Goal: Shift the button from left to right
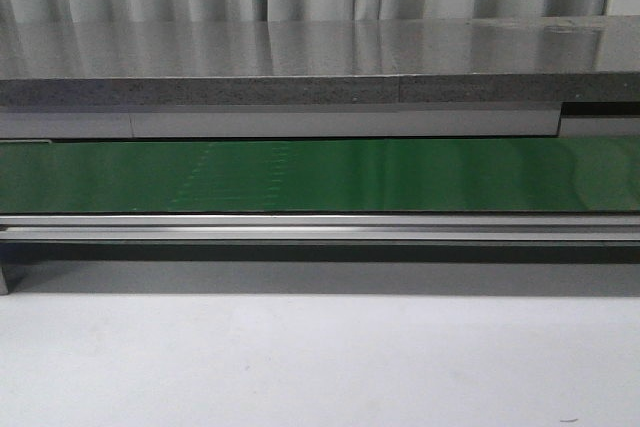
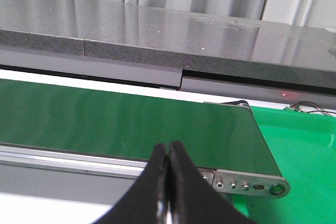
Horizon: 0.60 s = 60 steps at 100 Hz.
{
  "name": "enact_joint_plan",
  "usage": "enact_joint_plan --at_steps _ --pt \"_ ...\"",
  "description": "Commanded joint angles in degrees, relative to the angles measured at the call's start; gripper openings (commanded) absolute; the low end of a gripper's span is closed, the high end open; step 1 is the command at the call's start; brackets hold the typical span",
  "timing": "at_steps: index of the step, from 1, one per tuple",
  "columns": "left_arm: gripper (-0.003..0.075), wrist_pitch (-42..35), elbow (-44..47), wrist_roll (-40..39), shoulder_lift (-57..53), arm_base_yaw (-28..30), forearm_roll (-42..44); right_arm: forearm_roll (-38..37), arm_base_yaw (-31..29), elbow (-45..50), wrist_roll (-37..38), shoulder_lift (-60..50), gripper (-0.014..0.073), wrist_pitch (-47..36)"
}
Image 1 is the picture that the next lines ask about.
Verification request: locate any aluminium conveyor frame rail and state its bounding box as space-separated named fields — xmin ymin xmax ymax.
xmin=1 ymin=213 xmax=639 ymax=297

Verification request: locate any green conveyor belt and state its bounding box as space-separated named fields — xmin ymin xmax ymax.
xmin=1 ymin=137 xmax=639 ymax=214

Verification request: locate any grey stone counter slab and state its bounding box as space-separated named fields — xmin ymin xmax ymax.
xmin=0 ymin=14 xmax=640 ymax=140

